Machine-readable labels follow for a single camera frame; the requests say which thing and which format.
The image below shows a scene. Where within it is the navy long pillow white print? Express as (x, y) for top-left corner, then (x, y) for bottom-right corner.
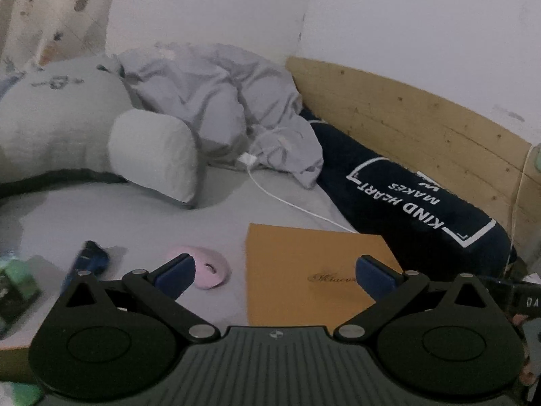
(298, 108), (518, 282)

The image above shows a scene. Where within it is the grey printed bed sheet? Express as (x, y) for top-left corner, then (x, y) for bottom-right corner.
(0, 163), (360, 347)

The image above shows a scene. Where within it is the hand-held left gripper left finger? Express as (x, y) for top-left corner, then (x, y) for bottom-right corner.
(54, 254), (219, 343)

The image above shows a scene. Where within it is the wooden headboard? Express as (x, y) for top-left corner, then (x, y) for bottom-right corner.
(285, 56), (541, 271)

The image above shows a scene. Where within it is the pineapple print curtain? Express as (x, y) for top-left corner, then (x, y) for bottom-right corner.
(0, 0), (123, 72)

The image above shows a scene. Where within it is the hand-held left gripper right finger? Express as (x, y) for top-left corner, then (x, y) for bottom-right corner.
(334, 255), (502, 343)

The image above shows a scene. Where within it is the large pale green cushion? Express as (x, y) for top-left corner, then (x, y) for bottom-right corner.
(0, 55), (208, 210)

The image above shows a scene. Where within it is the blue-grey crumpled duvet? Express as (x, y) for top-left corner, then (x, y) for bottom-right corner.
(112, 42), (324, 189)

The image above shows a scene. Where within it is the orange cardboard box lid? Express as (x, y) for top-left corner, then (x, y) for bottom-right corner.
(245, 223), (404, 326)

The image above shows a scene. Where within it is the brown cardboard box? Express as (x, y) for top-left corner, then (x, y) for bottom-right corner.
(0, 344), (41, 383)

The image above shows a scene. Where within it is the pink computer mouse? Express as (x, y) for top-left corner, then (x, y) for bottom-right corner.
(165, 245), (232, 290)

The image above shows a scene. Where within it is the small dark blue device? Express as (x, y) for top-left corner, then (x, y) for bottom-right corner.
(60, 240), (111, 294)

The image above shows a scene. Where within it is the green packet black label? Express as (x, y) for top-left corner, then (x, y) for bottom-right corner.
(0, 258), (43, 335)

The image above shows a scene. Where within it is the white charger with cable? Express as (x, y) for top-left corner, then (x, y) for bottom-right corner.
(238, 125), (360, 234)

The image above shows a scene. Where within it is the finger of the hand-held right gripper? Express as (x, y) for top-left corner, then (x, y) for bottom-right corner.
(477, 276), (514, 296)

